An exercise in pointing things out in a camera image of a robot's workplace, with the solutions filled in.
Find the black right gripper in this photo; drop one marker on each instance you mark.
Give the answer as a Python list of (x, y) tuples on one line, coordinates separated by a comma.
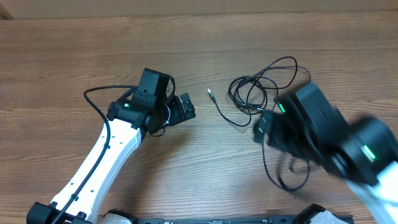
[(275, 139)]

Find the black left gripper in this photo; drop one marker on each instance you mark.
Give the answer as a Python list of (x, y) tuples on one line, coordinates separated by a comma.
[(178, 114)]

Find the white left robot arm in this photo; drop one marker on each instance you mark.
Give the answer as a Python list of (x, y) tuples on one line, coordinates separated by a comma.
[(143, 110)]

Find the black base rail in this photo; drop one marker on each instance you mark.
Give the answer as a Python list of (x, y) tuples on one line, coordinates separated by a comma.
[(312, 214)]

